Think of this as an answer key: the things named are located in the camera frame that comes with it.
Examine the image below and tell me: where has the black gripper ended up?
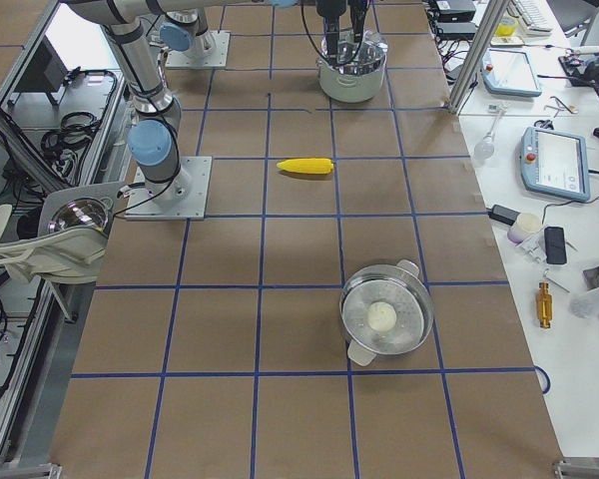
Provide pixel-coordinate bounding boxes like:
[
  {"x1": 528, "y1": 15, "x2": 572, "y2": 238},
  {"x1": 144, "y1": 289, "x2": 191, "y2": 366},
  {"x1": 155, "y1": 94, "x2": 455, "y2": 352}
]
[{"x1": 315, "y1": 0, "x2": 368, "y2": 63}]

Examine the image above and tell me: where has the glass pot lid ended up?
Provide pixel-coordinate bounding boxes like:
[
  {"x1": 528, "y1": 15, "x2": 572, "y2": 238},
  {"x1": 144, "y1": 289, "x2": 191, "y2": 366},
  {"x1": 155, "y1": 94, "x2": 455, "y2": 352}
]
[{"x1": 325, "y1": 28, "x2": 388, "y2": 76}]

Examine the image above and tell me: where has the yellow corn cob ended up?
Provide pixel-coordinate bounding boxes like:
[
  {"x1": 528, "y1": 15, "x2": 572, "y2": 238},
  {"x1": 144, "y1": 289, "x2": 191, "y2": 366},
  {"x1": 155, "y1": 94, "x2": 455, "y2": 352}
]
[{"x1": 277, "y1": 158, "x2": 334, "y2": 175}]

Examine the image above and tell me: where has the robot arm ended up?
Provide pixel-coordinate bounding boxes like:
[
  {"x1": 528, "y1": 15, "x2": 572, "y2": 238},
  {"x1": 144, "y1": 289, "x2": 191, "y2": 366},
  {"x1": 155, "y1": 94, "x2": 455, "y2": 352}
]
[
  {"x1": 65, "y1": 0, "x2": 229, "y2": 204},
  {"x1": 159, "y1": 8, "x2": 216, "y2": 60}
]

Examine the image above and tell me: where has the pale green electric pot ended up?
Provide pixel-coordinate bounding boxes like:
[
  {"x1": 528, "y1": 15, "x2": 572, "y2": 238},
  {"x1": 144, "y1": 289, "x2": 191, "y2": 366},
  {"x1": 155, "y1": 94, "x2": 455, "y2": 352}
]
[{"x1": 317, "y1": 28, "x2": 388, "y2": 103}]

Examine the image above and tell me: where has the steel steamer pot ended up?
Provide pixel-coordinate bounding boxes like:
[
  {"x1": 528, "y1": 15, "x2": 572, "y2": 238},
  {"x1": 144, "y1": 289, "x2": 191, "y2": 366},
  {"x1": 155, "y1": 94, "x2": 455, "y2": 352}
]
[{"x1": 339, "y1": 259, "x2": 434, "y2": 366}]

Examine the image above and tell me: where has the far teach pendant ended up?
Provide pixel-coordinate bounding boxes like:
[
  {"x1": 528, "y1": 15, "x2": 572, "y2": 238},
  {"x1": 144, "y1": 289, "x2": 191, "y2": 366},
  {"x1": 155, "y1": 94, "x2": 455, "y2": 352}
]
[{"x1": 481, "y1": 48, "x2": 542, "y2": 97}]

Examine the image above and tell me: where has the teach pendant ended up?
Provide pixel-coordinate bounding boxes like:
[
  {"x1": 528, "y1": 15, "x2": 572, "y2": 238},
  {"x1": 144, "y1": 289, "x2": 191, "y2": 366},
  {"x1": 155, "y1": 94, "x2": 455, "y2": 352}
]
[
  {"x1": 519, "y1": 127, "x2": 591, "y2": 203},
  {"x1": 481, "y1": 48, "x2": 542, "y2": 97}
]

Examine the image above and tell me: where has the white light bulb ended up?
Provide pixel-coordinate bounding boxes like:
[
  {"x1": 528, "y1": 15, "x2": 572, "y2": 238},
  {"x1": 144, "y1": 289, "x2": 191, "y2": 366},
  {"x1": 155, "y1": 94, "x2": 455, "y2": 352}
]
[{"x1": 473, "y1": 112, "x2": 503, "y2": 165}]

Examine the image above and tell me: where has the black power adapter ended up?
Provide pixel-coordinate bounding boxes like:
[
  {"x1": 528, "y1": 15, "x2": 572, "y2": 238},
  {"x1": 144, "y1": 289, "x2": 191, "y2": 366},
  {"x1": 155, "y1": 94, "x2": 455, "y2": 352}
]
[{"x1": 487, "y1": 205, "x2": 520, "y2": 227}]

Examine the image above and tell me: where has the near teach pendant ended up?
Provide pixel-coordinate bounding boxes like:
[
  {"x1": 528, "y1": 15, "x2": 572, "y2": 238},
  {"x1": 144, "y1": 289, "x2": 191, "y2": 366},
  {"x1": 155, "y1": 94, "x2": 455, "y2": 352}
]
[{"x1": 519, "y1": 127, "x2": 591, "y2": 203}]

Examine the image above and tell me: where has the white purple jar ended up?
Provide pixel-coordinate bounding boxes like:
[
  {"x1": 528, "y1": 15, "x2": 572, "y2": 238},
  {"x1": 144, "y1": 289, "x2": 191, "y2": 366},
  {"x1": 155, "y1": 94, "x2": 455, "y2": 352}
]
[{"x1": 507, "y1": 213, "x2": 542, "y2": 244}]

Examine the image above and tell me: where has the white steamed bun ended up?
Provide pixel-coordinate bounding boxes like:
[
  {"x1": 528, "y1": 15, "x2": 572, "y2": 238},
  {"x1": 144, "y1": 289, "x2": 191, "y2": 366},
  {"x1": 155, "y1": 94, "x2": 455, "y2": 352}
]
[{"x1": 366, "y1": 301, "x2": 397, "y2": 332}]

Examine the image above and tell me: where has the black remote control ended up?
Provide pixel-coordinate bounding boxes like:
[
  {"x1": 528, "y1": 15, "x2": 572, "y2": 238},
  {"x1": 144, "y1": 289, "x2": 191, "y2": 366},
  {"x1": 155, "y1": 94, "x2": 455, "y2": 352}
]
[{"x1": 544, "y1": 227, "x2": 567, "y2": 265}]

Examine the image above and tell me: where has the steel bowl on stand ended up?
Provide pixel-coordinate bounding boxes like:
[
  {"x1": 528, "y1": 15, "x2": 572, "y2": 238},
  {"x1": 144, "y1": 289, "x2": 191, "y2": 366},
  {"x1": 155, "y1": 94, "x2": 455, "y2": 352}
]
[{"x1": 47, "y1": 198, "x2": 109, "y2": 234}]

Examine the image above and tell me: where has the gold metal fitting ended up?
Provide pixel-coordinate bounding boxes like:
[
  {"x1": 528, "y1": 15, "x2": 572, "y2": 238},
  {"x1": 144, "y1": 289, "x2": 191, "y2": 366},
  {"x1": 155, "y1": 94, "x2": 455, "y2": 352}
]
[{"x1": 535, "y1": 281, "x2": 553, "y2": 329}]

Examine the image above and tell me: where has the aluminium frame post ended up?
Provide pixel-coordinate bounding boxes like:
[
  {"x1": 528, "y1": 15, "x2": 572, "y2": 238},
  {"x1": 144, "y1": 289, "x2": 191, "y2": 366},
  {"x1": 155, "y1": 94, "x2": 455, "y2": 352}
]
[{"x1": 447, "y1": 0, "x2": 508, "y2": 114}]

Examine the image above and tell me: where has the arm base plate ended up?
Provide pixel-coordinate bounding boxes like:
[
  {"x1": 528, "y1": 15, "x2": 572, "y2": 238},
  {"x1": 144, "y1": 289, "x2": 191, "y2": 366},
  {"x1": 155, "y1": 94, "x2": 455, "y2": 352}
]
[
  {"x1": 123, "y1": 157, "x2": 213, "y2": 221},
  {"x1": 166, "y1": 30, "x2": 231, "y2": 70}
]

